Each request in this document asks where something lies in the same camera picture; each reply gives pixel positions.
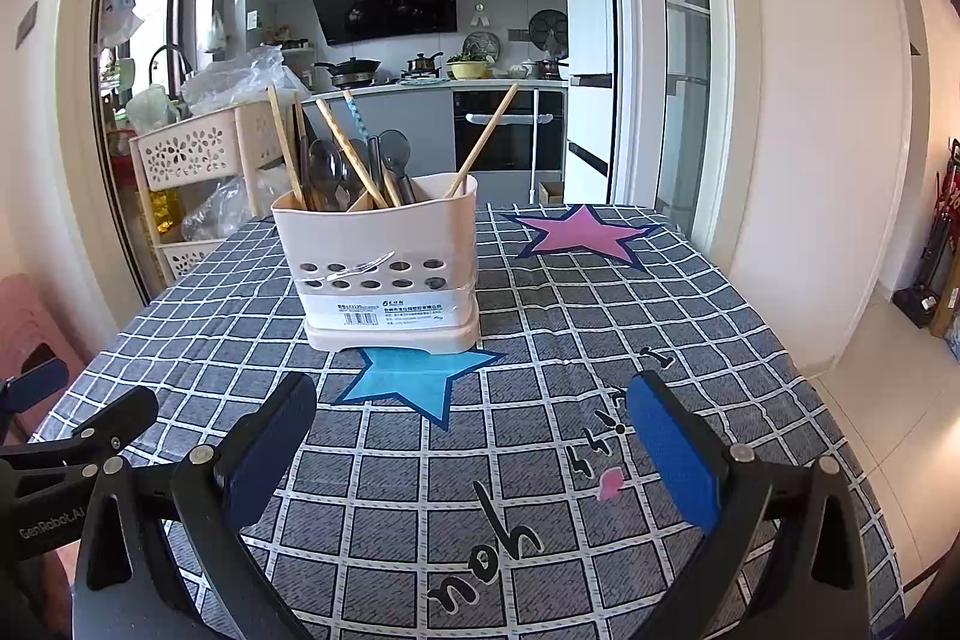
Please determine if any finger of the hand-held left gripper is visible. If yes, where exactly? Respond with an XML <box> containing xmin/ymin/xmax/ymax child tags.
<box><xmin>0</xmin><ymin>385</ymin><xmax>160</xmax><ymax>474</ymax></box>
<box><xmin>0</xmin><ymin>361</ymin><xmax>70</xmax><ymax>420</ymax></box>

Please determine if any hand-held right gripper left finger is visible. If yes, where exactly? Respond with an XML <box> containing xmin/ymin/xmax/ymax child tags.
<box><xmin>73</xmin><ymin>372</ymin><xmax>320</xmax><ymax>640</ymax></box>

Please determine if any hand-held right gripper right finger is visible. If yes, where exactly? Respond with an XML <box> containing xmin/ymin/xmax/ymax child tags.
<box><xmin>624</xmin><ymin>372</ymin><xmax>875</xmax><ymax>640</ymax></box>

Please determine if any beige plastic utensil holder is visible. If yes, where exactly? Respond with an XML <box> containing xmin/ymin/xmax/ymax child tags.
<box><xmin>270</xmin><ymin>173</ymin><xmax>482</xmax><ymax>354</ymax></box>

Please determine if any pink plastic stool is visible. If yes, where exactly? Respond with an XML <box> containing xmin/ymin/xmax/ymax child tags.
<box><xmin>0</xmin><ymin>272</ymin><xmax>83</xmax><ymax>401</ymax></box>

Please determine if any grey checkered star tablecloth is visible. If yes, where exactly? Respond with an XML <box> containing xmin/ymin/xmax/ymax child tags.
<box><xmin>30</xmin><ymin>201</ymin><xmax>905</xmax><ymax>640</ymax></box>

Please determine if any yellow oil bottle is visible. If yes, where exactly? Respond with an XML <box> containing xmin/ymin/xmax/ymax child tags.
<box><xmin>148</xmin><ymin>186</ymin><xmax>187</xmax><ymax>240</ymax></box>

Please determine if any crumpled clear plastic bag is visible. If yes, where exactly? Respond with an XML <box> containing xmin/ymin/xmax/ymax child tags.
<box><xmin>180</xmin><ymin>175</ymin><xmax>275</xmax><ymax>244</ymax></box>

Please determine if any beige plastic storage cart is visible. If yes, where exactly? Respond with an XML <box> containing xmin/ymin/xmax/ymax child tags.
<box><xmin>129</xmin><ymin>101</ymin><xmax>301</xmax><ymax>289</ymax></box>

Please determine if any black upright vacuum cleaner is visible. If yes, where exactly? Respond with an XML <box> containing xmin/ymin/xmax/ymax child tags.
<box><xmin>892</xmin><ymin>205</ymin><xmax>947</xmax><ymax>330</ymax></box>

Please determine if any white plastic bag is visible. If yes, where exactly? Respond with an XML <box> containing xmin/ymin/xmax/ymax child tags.
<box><xmin>124</xmin><ymin>83</ymin><xmax>185</xmax><ymax>135</ymax></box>

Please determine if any flat cardboard box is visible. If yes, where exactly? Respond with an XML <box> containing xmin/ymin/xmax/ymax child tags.
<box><xmin>928</xmin><ymin>250</ymin><xmax>960</xmax><ymax>341</ymax></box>

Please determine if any black built-in oven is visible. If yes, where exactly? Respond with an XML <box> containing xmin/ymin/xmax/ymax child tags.
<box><xmin>452</xmin><ymin>89</ymin><xmax>565</xmax><ymax>172</ymax></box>

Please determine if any curved kitchen faucet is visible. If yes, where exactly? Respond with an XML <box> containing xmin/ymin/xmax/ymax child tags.
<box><xmin>148</xmin><ymin>44</ymin><xmax>197</xmax><ymax>101</ymax></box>

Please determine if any clear plastic bags pile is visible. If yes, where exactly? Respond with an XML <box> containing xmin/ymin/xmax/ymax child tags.
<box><xmin>180</xmin><ymin>45</ymin><xmax>310</xmax><ymax>112</ymax></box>

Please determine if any black wok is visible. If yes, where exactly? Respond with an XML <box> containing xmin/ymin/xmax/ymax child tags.
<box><xmin>313</xmin><ymin>56</ymin><xmax>382</xmax><ymax>86</ymax></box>

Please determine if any glass sliding door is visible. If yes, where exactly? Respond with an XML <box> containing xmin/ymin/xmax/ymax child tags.
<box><xmin>607</xmin><ymin>0</ymin><xmax>740</xmax><ymax>266</ymax></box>

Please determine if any white refrigerator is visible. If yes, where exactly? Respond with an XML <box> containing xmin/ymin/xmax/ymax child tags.
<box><xmin>559</xmin><ymin>0</ymin><xmax>623</xmax><ymax>206</ymax></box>

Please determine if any black round mesh screen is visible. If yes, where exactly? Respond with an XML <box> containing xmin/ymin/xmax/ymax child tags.
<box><xmin>529</xmin><ymin>8</ymin><xmax>569</xmax><ymax>58</ymax></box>

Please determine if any black range hood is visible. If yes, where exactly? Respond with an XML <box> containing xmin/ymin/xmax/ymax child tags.
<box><xmin>304</xmin><ymin>0</ymin><xmax>460</xmax><ymax>47</ymax></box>

